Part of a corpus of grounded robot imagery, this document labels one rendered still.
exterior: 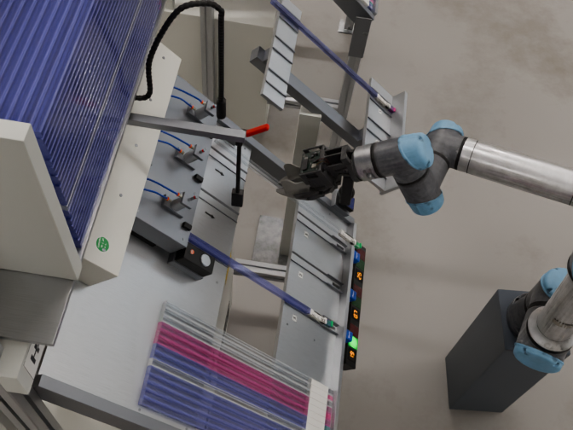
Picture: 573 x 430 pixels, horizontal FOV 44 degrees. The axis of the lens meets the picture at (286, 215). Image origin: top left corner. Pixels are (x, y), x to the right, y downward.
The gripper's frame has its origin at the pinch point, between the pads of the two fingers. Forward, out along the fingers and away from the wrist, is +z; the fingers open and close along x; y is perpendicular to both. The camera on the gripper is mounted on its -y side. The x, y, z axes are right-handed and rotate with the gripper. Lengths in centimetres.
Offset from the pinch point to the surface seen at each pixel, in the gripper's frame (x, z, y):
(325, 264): 7.4, 0.6, -22.9
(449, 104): -120, 4, -115
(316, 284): 14.0, 1.0, -20.7
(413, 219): -59, 15, -107
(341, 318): 19.3, -1.8, -29.4
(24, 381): 63, 1, 49
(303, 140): -34.3, 12.7, -22.5
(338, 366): 31.4, -2.2, -29.3
